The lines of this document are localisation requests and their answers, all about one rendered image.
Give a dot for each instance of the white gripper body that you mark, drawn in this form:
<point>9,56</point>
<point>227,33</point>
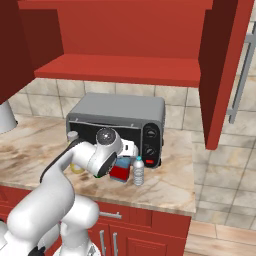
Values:
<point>134,151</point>

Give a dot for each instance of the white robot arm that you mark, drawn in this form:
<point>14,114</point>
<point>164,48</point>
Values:
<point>50,200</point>

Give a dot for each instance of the red base cabinet door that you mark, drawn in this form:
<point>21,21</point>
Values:
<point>150,245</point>
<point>96,238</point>

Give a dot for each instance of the dark red cabinet door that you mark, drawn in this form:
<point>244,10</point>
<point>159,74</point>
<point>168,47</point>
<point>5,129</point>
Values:
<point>20,43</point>

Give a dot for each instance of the black toaster oven knob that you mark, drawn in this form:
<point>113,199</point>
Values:
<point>151,133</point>
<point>151,150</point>

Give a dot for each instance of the clear water bottle blue cap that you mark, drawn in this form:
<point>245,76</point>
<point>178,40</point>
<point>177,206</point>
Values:
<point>138,173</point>

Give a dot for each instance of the red and blue carton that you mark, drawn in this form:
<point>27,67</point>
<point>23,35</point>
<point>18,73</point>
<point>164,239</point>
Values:
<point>120,172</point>

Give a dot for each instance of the grey black toaster oven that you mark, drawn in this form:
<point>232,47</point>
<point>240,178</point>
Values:
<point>116,108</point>

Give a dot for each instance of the yellow bottle with grey cap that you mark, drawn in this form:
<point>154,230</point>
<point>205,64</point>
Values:
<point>71,135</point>

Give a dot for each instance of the red drawer front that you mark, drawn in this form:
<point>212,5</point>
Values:
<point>10,200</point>
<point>156,221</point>

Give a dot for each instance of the white conical object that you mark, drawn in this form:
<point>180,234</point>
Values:
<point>5,116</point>

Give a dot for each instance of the red open wall cabinet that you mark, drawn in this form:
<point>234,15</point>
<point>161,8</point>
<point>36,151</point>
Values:
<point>126,40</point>

